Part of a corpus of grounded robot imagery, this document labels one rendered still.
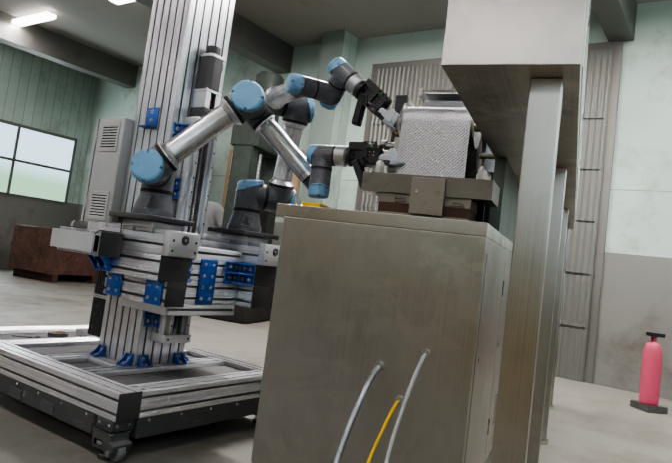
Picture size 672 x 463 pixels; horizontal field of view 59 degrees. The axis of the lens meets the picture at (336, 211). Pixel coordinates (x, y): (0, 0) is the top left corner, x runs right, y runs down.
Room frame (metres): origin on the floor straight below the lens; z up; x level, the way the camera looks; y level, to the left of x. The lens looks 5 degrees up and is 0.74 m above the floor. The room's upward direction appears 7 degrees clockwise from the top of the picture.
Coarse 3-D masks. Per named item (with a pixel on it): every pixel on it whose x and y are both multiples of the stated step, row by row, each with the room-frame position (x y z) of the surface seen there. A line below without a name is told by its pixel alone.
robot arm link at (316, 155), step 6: (318, 144) 2.11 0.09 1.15; (312, 150) 2.09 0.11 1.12; (318, 150) 2.09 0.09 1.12; (324, 150) 2.08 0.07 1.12; (330, 150) 2.07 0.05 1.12; (306, 156) 2.12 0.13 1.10; (312, 156) 2.09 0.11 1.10; (318, 156) 2.08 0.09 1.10; (324, 156) 2.08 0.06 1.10; (330, 156) 2.07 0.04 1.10; (312, 162) 2.10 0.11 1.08; (318, 162) 2.08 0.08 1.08; (324, 162) 2.08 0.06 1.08; (330, 162) 2.08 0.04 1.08
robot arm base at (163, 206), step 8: (144, 192) 2.16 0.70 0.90; (152, 192) 2.16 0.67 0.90; (160, 192) 2.17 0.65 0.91; (168, 192) 2.19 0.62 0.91; (136, 200) 2.19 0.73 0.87; (144, 200) 2.15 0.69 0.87; (152, 200) 2.16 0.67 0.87; (160, 200) 2.16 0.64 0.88; (168, 200) 2.19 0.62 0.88; (136, 208) 2.15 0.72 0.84; (144, 208) 2.14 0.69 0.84; (152, 208) 2.14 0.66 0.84; (160, 208) 2.16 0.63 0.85; (168, 208) 2.18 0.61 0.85; (168, 216) 2.18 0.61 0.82
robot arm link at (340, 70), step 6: (336, 60) 2.14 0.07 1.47; (342, 60) 2.14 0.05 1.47; (330, 66) 2.14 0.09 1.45; (336, 66) 2.13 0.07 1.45; (342, 66) 2.12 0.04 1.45; (348, 66) 2.13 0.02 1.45; (330, 72) 2.16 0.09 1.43; (336, 72) 2.13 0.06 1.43; (342, 72) 2.12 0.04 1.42; (348, 72) 2.11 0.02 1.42; (354, 72) 2.12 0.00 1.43; (330, 78) 2.17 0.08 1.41; (336, 78) 2.14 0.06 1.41; (342, 78) 2.12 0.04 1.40; (348, 78) 2.11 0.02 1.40; (336, 84) 2.16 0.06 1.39; (342, 84) 2.14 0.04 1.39
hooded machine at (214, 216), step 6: (210, 204) 6.89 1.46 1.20; (216, 204) 7.01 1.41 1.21; (210, 210) 6.82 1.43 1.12; (216, 210) 6.92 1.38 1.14; (222, 210) 7.02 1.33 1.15; (210, 216) 6.80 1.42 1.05; (216, 216) 6.89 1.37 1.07; (222, 216) 6.99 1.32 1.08; (210, 222) 6.78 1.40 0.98; (216, 222) 6.87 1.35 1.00; (204, 228) 6.67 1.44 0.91; (204, 234) 6.61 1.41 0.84; (210, 234) 6.74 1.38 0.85; (216, 234) 6.83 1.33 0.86
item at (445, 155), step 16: (400, 144) 2.01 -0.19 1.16; (416, 144) 1.99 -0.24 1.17; (432, 144) 1.97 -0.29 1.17; (448, 144) 1.94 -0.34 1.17; (464, 144) 1.92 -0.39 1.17; (400, 160) 2.01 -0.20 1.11; (416, 160) 1.98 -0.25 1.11; (432, 160) 1.96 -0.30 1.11; (448, 160) 1.94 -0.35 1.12; (464, 160) 1.92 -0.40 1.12; (448, 176) 1.94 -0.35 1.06; (464, 176) 1.92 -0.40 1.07
